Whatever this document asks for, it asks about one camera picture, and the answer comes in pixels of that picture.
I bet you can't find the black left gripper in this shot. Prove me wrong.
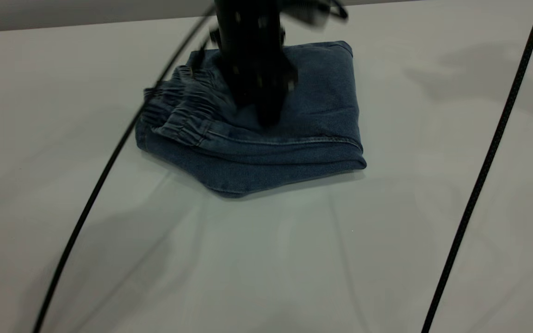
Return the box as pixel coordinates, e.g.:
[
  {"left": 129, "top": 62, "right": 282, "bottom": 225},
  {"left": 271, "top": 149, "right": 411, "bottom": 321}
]
[{"left": 209, "top": 0, "right": 299, "bottom": 128}]

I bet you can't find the blue denim shorts basketball print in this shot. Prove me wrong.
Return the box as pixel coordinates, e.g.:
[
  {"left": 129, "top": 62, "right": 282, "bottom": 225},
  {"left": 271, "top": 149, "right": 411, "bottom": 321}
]
[{"left": 135, "top": 41, "right": 367, "bottom": 199}]

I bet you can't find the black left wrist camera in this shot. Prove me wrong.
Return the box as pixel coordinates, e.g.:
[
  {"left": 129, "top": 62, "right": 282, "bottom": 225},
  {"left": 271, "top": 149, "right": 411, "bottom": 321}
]
[{"left": 281, "top": 0, "right": 349, "bottom": 27}]

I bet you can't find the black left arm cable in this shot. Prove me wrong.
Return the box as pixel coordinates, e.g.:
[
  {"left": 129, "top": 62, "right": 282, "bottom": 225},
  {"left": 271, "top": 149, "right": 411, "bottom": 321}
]
[{"left": 33, "top": 2, "right": 218, "bottom": 333}]

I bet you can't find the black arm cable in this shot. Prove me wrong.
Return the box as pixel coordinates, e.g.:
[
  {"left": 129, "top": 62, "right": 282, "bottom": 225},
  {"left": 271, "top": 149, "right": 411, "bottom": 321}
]
[
  {"left": 421, "top": 0, "right": 533, "bottom": 333},
  {"left": 33, "top": 2, "right": 218, "bottom": 333}
]

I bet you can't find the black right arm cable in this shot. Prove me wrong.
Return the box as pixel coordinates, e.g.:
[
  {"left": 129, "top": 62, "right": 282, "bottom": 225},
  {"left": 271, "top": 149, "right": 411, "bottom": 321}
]
[{"left": 421, "top": 0, "right": 533, "bottom": 333}]

